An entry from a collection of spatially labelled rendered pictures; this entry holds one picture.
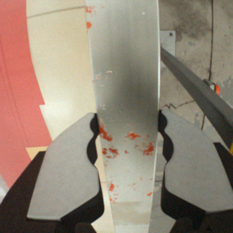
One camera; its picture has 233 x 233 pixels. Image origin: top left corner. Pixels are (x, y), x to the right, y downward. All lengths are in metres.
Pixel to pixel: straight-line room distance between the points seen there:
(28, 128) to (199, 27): 1.10
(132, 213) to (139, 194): 0.03
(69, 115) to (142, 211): 0.11
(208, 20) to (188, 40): 0.19
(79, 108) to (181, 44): 1.03
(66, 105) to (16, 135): 0.07
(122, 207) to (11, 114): 0.13
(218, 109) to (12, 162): 0.35
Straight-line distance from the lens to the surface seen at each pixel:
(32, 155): 0.20
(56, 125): 0.17
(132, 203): 0.18
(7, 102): 0.18
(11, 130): 0.19
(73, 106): 0.15
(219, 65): 1.28
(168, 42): 1.12
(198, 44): 1.19
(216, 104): 0.40
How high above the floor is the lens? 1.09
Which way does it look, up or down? 61 degrees down
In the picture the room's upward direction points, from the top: 178 degrees counter-clockwise
